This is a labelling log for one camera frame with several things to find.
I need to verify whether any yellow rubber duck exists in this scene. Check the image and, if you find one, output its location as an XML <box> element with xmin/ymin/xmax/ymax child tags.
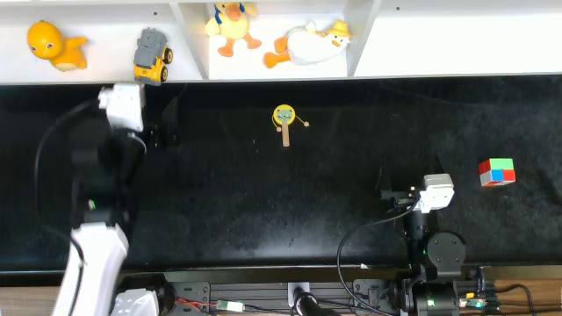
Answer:
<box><xmin>26</xmin><ymin>19</ymin><xmax>89</xmax><ymax>73</ymax></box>

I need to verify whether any white plush duck yellow hat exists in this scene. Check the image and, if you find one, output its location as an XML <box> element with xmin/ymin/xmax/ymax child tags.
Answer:
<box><xmin>263</xmin><ymin>19</ymin><xmax>353</xmax><ymax>69</ymax></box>

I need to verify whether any yellow rattle drum toy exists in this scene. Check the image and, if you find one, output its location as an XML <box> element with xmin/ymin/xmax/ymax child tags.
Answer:
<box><xmin>271</xmin><ymin>104</ymin><xmax>311</xmax><ymax>148</ymax></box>

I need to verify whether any mounting rail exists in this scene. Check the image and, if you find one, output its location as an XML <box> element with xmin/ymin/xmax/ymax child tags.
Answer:
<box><xmin>164</xmin><ymin>270</ymin><xmax>539</xmax><ymax>316</ymax></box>

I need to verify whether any white shelf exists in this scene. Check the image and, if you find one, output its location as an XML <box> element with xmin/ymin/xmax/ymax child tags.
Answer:
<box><xmin>0</xmin><ymin>0</ymin><xmax>562</xmax><ymax>86</ymax></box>

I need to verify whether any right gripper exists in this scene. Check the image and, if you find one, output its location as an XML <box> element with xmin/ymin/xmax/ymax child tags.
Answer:
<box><xmin>378</xmin><ymin>157</ymin><xmax>422</xmax><ymax>210</ymax></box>

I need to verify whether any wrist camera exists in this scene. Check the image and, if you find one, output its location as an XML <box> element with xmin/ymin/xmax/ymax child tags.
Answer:
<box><xmin>418</xmin><ymin>173</ymin><xmax>456</xmax><ymax>214</ymax></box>
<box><xmin>97</xmin><ymin>83</ymin><xmax>147</xmax><ymax>133</ymax></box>

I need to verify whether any grey and yellow toy truck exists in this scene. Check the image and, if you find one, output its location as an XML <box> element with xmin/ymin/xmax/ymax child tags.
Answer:
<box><xmin>133</xmin><ymin>27</ymin><xmax>175</xmax><ymax>87</ymax></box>

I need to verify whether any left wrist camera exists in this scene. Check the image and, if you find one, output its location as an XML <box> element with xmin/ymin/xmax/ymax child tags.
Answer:
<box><xmin>97</xmin><ymin>83</ymin><xmax>147</xmax><ymax>133</ymax></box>

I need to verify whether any many-coloured puzzle cube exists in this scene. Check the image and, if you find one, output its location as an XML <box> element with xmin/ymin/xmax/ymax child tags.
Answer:
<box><xmin>478</xmin><ymin>157</ymin><xmax>517</xmax><ymax>189</ymax></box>

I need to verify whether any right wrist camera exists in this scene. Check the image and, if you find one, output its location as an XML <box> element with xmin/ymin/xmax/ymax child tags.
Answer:
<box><xmin>418</xmin><ymin>173</ymin><xmax>456</xmax><ymax>214</ymax></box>

